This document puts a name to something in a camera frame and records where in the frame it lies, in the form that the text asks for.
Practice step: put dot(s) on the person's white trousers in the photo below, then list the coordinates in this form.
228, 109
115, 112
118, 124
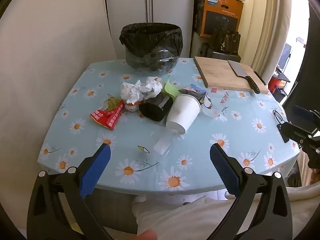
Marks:
195, 217

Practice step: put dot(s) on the white paper cup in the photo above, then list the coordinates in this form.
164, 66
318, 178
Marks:
183, 112

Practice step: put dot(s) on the bin with black bag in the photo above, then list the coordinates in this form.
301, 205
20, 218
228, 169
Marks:
150, 42

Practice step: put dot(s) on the colourful snack packet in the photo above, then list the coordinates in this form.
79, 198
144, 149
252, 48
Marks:
193, 91

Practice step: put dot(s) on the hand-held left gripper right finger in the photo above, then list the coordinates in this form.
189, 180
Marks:
223, 170

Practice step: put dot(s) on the black eyeglasses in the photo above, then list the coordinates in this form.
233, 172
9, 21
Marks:
278, 116

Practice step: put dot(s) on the white wardrobe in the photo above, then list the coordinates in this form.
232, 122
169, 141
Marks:
165, 10

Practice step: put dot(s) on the cream curtain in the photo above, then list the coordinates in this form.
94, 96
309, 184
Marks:
265, 25

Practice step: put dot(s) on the white tissue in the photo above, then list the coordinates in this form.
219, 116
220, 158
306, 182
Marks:
140, 88

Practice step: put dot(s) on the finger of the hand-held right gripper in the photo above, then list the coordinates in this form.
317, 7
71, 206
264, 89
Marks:
302, 113
287, 131

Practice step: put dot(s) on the computer monitor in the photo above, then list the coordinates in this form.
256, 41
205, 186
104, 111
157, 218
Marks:
285, 56

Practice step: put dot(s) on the person's left hand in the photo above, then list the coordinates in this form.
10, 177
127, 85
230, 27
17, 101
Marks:
147, 235

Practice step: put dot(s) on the black plastic cup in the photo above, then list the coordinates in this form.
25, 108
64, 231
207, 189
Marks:
155, 107

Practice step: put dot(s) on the wooden cutting board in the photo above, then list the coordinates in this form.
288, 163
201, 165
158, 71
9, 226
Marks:
215, 72

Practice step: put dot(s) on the red snack wrapper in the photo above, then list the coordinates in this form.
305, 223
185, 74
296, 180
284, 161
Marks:
107, 116

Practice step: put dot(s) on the clear plastic cup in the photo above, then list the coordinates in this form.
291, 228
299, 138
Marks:
165, 143
212, 103

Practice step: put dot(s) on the black bag with keys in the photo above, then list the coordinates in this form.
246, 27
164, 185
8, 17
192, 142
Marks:
226, 42

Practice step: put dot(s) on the orange cardboard box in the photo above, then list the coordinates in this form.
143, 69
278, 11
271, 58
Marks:
220, 15

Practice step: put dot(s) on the daisy print tablecloth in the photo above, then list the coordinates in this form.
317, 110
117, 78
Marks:
195, 150

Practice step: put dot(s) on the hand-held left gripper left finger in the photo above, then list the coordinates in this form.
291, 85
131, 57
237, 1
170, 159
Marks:
96, 170

